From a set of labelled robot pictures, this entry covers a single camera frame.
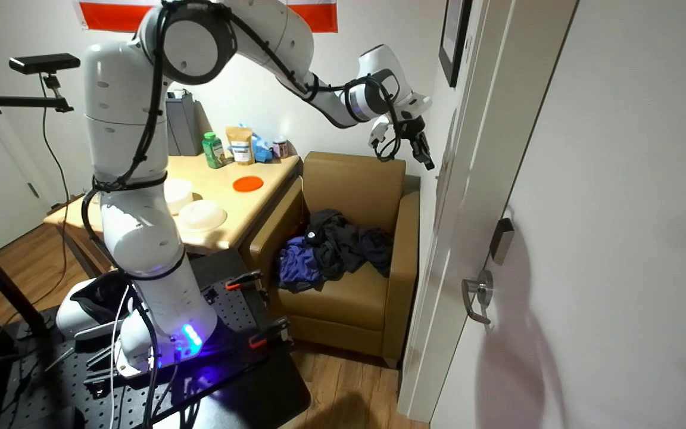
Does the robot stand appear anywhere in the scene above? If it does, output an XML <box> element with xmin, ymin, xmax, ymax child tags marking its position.
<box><xmin>0</xmin><ymin>249</ymin><xmax>312</xmax><ymax>429</ymax></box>

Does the tan armchair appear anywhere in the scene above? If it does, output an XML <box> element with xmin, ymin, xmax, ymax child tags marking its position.
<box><xmin>241</xmin><ymin>151</ymin><xmax>421</xmax><ymax>368</ymax></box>

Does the black clothing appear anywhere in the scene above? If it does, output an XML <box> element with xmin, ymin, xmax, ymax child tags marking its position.
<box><xmin>304</xmin><ymin>209</ymin><xmax>394</xmax><ymax>281</ymax></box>

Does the dark door latch plate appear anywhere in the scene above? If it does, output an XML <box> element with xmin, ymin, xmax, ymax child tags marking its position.
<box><xmin>489</xmin><ymin>218</ymin><xmax>515</xmax><ymax>266</ymax></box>

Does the silver door lever handle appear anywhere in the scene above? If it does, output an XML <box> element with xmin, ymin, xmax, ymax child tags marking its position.
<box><xmin>462</xmin><ymin>269</ymin><xmax>494</xmax><ymax>326</ymax></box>

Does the white bowl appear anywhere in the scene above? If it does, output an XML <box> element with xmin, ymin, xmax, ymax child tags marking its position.
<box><xmin>176</xmin><ymin>200</ymin><xmax>228</xmax><ymax>234</ymax></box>
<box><xmin>163</xmin><ymin>178</ymin><xmax>194</xmax><ymax>215</ymax></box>

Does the orange and black clamp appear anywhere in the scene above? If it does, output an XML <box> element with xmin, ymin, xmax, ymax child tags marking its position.
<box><xmin>247</xmin><ymin>316</ymin><xmax>291</xmax><ymax>350</ymax></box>
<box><xmin>224</xmin><ymin>270</ymin><xmax>264</xmax><ymax>292</ymax></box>

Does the blue clothing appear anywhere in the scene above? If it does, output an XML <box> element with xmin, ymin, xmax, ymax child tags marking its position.
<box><xmin>277</xmin><ymin>236</ymin><xmax>327</xmax><ymax>293</ymax></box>

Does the black cable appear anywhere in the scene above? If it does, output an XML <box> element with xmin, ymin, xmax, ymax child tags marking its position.
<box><xmin>38</xmin><ymin>74</ymin><xmax>74</xmax><ymax>301</ymax></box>

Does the tan pouch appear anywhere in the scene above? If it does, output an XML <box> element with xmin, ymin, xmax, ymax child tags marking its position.
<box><xmin>226</xmin><ymin>126</ymin><xmax>254</xmax><ymax>166</ymax></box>

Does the blue bag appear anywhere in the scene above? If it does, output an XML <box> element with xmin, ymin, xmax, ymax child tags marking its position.
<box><xmin>251</xmin><ymin>133</ymin><xmax>274</xmax><ymax>164</ymax></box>

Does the white hand controller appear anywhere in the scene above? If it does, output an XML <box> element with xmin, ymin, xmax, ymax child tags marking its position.
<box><xmin>113</xmin><ymin>309</ymin><xmax>160</xmax><ymax>380</ymax></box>

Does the white door with lever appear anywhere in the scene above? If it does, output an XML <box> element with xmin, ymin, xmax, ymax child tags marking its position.
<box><xmin>430</xmin><ymin>0</ymin><xmax>686</xmax><ymax>429</ymax></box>

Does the red and white flag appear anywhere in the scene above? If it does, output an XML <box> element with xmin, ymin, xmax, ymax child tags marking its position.
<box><xmin>72</xmin><ymin>0</ymin><xmax>339</xmax><ymax>34</ymax></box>

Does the green bottle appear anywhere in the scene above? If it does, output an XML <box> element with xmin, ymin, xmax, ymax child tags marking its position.
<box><xmin>202</xmin><ymin>132</ymin><xmax>226</xmax><ymax>169</ymax></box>

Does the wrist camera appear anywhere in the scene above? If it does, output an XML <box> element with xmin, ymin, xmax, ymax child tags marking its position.
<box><xmin>369</xmin><ymin>116</ymin><xmax>392</xmax><ymax>148</ymax></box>

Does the white cable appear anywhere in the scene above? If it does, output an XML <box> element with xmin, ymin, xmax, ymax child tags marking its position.
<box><xmin>107</xmin><ymin>285</ymin><xmax>136</xmax><ymax>429</ymax></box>

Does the grey box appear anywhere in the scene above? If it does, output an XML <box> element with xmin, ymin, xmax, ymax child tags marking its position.
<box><xmin>165</xmin><ymin>89</ymin><xmax>204</xmax><ymax>157</ymax></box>

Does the wooden desk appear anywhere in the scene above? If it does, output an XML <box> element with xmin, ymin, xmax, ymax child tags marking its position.
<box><xmin>43</xmin><ymin>153</ymin><xmax>304</xmax><ymax>276</ymax></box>

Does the black picture frame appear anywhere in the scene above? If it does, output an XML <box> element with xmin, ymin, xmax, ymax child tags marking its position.
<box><xmin>438</xmin><ymin>0</ymin><xmax>473</xmax><ymax>88</ymax></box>

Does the camera on mount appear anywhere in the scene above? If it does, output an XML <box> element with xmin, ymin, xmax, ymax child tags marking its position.
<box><xmin>0</xmin><ymin>53</ymin><xmax>81</xmax><ymax>154</ymax></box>

